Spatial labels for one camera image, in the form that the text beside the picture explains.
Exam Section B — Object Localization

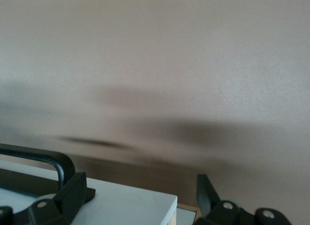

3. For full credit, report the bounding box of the brown table cover sheet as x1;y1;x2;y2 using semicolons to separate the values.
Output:
0;0;310;225

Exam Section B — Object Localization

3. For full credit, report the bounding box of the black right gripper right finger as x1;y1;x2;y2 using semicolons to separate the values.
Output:
195;173;291;225

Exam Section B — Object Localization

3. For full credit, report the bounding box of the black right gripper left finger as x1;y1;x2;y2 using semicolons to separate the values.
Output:
0;171;88;225

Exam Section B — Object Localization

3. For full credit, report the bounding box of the white drawer with black handle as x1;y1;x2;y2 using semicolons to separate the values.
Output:
0;143;179;225

